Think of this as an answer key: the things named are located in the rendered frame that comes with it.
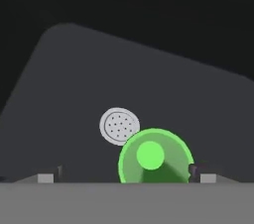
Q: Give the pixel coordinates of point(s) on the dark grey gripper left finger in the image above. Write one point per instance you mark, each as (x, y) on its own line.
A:
(45, 178)

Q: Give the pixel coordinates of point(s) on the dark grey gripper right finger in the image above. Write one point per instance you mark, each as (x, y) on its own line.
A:
(208, 178)

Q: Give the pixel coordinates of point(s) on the green cup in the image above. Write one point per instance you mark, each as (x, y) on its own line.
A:
(150, 155)

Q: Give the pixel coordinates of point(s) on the grey round sink drain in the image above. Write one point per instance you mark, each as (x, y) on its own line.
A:
(117, 125)

